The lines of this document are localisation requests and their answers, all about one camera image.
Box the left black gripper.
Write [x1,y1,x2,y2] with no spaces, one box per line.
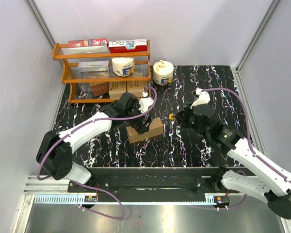
[125,101,153,134]

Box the brown cardboard express box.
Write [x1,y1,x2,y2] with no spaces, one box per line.
[126,117,163,143]

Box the yellow utility knife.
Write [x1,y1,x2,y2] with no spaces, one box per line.
[168,114,175,120]

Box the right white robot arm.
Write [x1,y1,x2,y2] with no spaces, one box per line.
[175,104,291,219]

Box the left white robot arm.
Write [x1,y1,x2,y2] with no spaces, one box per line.
[36,92,156,192]

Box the right small cardboard box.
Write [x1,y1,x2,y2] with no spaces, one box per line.
[127,81,147,98]

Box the small cardboard box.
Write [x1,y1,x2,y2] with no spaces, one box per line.
[109,82,127,99]
[127,81,147,98]

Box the middle small cardboard box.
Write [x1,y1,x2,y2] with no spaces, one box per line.
[109,82,127,99]

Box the dark brown small box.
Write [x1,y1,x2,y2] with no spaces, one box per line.
[89,82,109,97]

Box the red white toothpaste box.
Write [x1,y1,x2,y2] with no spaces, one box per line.
[108,39,147,53]

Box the red silver toothpaste box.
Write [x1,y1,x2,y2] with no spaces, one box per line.
[67,38,109,54]

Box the toilet paper roll on table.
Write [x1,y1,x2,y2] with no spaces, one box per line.
[153,60,174,86]

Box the toilet paper roll on shelf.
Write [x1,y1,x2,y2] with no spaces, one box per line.
[112,57,135,77]

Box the orange wooden shelf rack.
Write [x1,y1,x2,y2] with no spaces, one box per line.
[52,39,151,104]

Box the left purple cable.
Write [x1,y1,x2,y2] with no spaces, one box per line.
[36,87,158,220]

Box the purple cable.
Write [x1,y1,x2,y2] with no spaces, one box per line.
[201,87,291,211]
[36,87,158,220]

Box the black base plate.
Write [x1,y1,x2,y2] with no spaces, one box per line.
[67,166,241,203]

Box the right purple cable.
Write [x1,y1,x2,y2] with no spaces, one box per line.
[201,87,291,211]

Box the aluminium frame rail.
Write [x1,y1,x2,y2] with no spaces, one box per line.
[24,176,288,196]

